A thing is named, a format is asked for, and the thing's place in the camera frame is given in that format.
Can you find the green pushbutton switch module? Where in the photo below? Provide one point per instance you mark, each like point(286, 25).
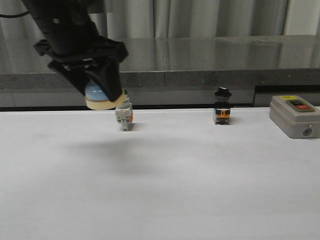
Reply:
point(124, 112)

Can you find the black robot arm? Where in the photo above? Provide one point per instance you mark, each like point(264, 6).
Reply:
point(66, 25)

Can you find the blue desk bell cream base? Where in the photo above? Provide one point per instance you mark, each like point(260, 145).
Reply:
point(96, 99)

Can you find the black rotary selector switch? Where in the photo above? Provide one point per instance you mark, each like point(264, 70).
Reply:
point(222, 109)

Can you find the grey on off switch box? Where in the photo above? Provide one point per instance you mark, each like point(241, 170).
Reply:
point(296, 117)

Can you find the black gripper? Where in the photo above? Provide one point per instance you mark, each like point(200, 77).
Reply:
point(105, 74)

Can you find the grey curtain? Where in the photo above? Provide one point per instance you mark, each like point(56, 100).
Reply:
point(135, 19)

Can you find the grey stone counter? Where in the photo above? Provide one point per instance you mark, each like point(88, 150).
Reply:
point(175, 72)

